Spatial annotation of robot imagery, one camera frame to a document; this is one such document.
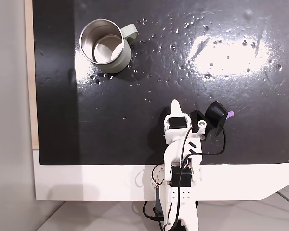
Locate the black rubber mat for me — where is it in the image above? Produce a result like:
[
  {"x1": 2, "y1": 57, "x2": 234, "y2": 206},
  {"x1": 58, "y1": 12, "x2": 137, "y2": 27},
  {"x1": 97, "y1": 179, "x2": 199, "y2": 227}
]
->
[{"x1": 32, "y1": 0, "x2": 289, "y2": 166}]

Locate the pale green steel mug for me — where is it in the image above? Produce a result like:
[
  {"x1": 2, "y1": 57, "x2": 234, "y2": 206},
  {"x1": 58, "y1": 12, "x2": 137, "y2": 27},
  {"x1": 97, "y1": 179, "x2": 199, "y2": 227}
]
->
[{"x1": 79, "y1": 19, "x2": 139, "y2": 74}]

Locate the black camera box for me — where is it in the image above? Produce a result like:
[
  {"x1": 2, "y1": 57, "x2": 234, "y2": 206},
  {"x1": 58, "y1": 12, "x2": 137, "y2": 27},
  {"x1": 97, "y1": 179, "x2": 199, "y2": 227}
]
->
[{"x1": 191, "y1": 101, "x2": 229, "y2": 141}]

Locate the black camera cable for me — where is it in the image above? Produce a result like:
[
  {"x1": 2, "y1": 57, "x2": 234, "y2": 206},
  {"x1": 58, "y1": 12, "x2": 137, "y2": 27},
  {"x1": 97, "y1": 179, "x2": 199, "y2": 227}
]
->
[{"x1": 178, "y1": 124, "x2": 227, "y2": 188}]

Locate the black power cable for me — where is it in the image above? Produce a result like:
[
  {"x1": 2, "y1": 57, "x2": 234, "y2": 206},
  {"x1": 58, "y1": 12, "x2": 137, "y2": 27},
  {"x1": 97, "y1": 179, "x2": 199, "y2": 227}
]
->
[{"x1": 143, "y1": 200, "x2": 165, "y2": 222}]

